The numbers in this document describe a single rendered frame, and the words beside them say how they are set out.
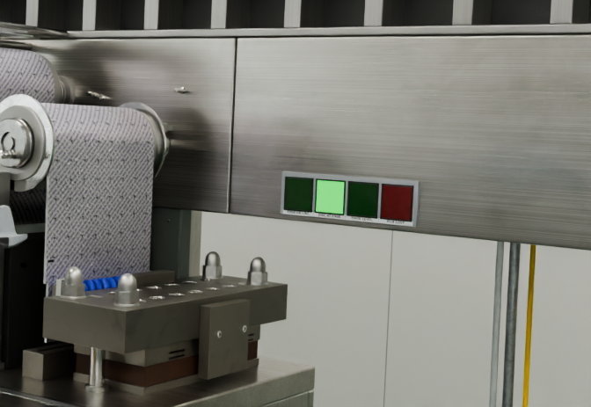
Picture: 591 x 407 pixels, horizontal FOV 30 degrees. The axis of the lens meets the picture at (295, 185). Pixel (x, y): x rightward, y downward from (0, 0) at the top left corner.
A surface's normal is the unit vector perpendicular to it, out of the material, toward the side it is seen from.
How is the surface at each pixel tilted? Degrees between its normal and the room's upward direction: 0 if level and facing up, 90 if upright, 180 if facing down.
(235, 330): 90
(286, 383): 90
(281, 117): 90
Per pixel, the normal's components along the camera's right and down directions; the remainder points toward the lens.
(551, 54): -0.55, 0.02
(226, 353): 0.83, 0.07
